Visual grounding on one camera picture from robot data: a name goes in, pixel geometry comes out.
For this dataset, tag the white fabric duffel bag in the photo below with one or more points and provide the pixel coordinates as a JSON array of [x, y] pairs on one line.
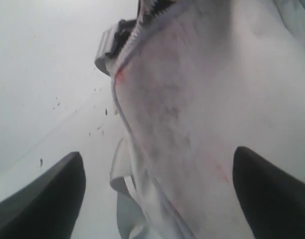
[[193, 80]]

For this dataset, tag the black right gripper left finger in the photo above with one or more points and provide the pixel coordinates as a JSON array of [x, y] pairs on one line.
[[49, 206]]

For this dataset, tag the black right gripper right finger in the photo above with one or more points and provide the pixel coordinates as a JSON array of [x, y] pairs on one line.
[[272, 201]]

